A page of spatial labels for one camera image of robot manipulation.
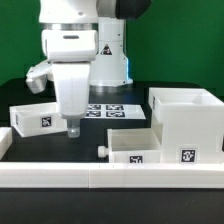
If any white drawer box front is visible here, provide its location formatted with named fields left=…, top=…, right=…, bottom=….
left=98, top=128, right=161, bottom=163

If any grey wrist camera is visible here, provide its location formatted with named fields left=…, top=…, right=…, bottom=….
left=26, top=61, right=54, bottom=94

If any white drawer cabinet frame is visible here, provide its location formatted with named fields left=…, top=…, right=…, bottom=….
left=148, top=87, right=224, bottom=164

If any white drawer box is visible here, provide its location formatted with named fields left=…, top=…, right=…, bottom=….
left=98, top=128, right=161, bottom=163
left=9, top=102, right=67, bottom=137

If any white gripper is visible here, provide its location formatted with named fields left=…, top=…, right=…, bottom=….
left=52, top=62, right=90, bottom=138

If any white marker sheet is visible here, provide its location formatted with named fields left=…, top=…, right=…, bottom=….
left=86, top=104, right=145, bottom=119

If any white obstacle fence wall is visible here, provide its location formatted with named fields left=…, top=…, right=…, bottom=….
left=0, top=127, right=224, bottom=189

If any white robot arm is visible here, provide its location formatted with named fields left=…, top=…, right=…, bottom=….
left=39, top=0, right=152, bottom=138

